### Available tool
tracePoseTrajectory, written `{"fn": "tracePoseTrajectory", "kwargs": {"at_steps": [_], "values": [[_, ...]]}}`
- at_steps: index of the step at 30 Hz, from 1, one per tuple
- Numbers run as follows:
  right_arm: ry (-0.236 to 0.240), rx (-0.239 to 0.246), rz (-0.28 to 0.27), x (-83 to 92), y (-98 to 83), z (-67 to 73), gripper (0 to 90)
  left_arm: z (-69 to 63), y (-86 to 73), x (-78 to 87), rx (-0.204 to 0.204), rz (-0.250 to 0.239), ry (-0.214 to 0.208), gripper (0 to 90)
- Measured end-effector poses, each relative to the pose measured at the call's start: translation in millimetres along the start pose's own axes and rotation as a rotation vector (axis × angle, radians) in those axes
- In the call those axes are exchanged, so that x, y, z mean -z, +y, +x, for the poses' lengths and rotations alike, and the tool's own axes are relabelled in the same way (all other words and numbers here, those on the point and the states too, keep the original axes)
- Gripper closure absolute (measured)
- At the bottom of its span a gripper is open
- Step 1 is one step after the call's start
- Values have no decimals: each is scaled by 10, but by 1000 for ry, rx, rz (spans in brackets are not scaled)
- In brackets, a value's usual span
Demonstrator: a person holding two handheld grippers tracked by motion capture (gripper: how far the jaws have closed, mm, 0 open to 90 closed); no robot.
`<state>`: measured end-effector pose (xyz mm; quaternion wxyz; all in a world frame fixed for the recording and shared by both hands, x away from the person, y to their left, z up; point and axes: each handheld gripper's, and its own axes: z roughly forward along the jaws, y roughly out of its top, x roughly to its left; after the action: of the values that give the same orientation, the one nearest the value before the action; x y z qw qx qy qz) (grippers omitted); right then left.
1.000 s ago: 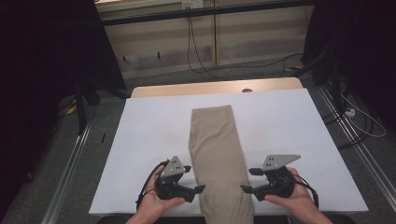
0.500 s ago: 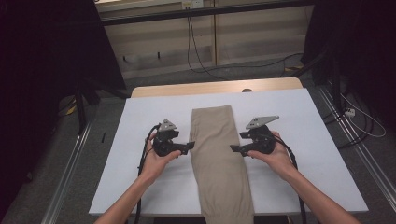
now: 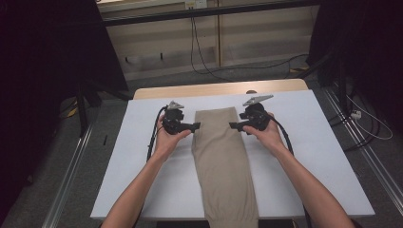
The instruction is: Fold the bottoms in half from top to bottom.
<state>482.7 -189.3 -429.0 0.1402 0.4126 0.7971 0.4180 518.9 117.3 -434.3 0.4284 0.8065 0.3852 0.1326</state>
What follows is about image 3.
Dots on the white wall outlet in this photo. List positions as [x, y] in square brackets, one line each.
[196, 3]

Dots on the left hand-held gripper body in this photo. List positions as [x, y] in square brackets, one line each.
[174, 122]

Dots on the beige pants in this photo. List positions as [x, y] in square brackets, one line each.
[225, 164]

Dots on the white power strip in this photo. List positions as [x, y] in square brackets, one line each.
[356, 114]

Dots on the small black floor object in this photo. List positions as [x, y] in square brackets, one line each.
[105, 140]

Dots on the white table mat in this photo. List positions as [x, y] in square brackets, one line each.
[316, 164]

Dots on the black metal crossbar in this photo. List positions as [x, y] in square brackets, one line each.
[206, 12]

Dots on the person's left hand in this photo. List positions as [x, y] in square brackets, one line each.
[168, 144]

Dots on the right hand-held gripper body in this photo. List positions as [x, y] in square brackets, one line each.
[256, 117]

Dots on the black stand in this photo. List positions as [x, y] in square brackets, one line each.
[83, 110]
[340, 79]

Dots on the person's right hand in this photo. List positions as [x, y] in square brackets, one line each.
[271, 137]

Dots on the aluminium floor rail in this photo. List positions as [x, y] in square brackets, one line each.
[68, 177]
[364, 152]

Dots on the dark curtain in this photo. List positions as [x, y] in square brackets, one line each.
[364, 47]
[41, 63]

